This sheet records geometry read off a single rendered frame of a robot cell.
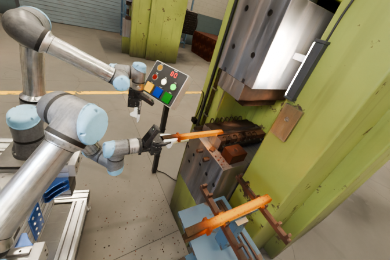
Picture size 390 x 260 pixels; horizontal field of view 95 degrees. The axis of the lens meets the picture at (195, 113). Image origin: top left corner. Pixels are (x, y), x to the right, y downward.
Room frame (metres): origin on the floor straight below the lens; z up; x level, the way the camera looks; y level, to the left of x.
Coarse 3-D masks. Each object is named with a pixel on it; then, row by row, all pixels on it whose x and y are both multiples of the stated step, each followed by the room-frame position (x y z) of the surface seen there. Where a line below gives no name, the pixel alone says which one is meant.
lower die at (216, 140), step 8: (208, 128) 1.00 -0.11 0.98; (216, 128) 1.01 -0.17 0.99; (224, 128) 1.02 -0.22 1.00; (256, 128) 1.15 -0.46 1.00; (208, 136) 0.98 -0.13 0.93; (216, 136) 0.92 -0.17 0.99; (232, 136) 0.97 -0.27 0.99; (240, 136) 1.00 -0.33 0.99; (248, 136) 1.03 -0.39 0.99; (256, 136) 1.08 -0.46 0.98; (216, 144) 0.91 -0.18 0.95
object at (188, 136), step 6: (192, 132) 0.86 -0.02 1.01; (198, 132) 0.88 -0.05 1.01; (204, 132) 0.90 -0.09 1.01; (210, 132) 0.92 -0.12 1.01; (216, 132) 0.94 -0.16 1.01; (222, 132) 0.96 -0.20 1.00; (162, 138) 0.73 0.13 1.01; (168, 138) 0.74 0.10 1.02; (180, 138) 0.78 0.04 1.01; (186, 138) 0.81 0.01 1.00; (192, 138) 0.83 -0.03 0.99
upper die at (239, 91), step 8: (224, 72) 1.03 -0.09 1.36; (224, 80) 1.01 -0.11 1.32; (232, 80) 0.96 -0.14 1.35; (224, 88) 0.99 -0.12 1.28; (232, 88) 0.94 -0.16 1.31; (240, 88) 0.90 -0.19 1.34; (248, 88) 0.91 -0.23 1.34; (240, 96) 0.89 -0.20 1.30; (248, 96) 0.93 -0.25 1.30; (256, 96) 0.96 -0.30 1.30; (264, 96) 1.00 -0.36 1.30; (272, 96) 1.05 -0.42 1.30; (280, 96) 1.10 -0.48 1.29
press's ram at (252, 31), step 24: (240, 0) 1.07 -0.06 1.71; (264, 0) 0.95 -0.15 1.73; (288, 0) 0.85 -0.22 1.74; (240, 24) 1.03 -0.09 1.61; (264, 24) 0.91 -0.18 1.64; (288, 24) 0.88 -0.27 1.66; (312, 24) 0.97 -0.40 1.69; (240, 48) 0.98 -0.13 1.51; (264, 48) 0.87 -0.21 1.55; (288, 48) 0.92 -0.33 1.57; (240, 72) 0.93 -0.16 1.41; (264, 72) 0.87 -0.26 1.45; (288, 72) 0.98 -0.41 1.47
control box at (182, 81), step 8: (160, 64) 1.39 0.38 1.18; (152, 72) 1.37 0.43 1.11; (160, 72) 1.35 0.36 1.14; (168, 72) 1.33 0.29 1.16; (176, 72) 1.31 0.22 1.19; (152, 80) 1.33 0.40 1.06; (160, 80) 1.31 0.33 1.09; (168, 80) 1.29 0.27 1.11; (176, 80) 1.27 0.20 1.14; (184, 80) 1.26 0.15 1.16; (192, 80) 1.32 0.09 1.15; (168, 88) 1.25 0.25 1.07; (176, 88) 1.23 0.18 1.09; (184, 88) 1.25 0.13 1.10; (152, 96) 1.24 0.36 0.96; (160, 96) 1.23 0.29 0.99; (176, 96) 1.19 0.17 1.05; (168, 104) 1.17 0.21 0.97; (176, 104) 1.21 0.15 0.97
